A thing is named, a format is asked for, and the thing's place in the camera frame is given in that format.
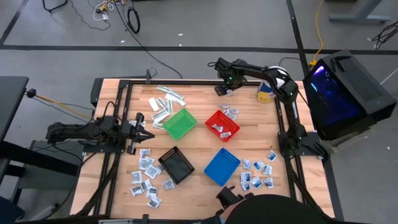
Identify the black electronics box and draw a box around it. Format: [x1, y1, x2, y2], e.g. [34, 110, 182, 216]
[90, 77, 105, 108]

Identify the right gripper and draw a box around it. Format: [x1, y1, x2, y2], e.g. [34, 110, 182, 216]
[214, 68, 248, 96]

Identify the black coiled cable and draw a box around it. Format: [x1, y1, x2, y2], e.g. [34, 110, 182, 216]
[127, 6, 141, 34]

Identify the disinfectant wipes canister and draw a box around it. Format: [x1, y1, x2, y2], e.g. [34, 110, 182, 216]
[256, 65, 289, 105]

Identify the grey desk foot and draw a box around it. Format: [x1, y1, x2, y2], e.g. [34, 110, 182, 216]
[328, 0, 392, 24]

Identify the white cable bundle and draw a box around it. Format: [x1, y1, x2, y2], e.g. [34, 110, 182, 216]
[93, 0, 121, 22]

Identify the red plastic basket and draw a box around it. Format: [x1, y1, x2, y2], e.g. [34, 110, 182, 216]
[205, 110, 241, 143]

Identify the black cable bundle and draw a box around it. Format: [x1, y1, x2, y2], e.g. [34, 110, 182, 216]
[371, 20, 398, 50]

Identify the blue plastic basket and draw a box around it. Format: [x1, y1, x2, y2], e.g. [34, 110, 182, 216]
[203, 147, 241, 187]

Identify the green plastic basket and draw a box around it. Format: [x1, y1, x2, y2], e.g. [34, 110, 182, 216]
[162, 108, 198, 141]

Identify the long black floor cable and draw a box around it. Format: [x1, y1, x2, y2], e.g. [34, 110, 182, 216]
[114, 2, 183, 80]

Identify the black desk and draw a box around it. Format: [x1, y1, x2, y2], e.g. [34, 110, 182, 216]
[0, 75, 30, 147]

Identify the black table-level camera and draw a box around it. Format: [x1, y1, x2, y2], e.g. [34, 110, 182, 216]
[215, 185, 254, 210]

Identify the yellow floor cable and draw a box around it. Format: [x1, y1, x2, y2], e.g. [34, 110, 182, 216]
[308, 0, 326, 68]

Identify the black aluminium table frame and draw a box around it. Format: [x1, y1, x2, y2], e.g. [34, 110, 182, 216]
[73, 78, 336, 220]

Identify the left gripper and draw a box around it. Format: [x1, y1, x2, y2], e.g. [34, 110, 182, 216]
[121, 113, 155, 156]

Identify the person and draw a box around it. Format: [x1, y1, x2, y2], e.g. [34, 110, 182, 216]
[200, 194, 330, 224]

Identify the black computer tower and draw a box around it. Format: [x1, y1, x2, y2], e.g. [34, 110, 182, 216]
[302, 49, 398, 141]

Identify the black plastic basket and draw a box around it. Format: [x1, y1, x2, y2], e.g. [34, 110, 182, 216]
[157, 146, 196, 185]

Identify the orange cable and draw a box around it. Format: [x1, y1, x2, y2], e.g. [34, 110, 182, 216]
[25, 88, 94, 121]

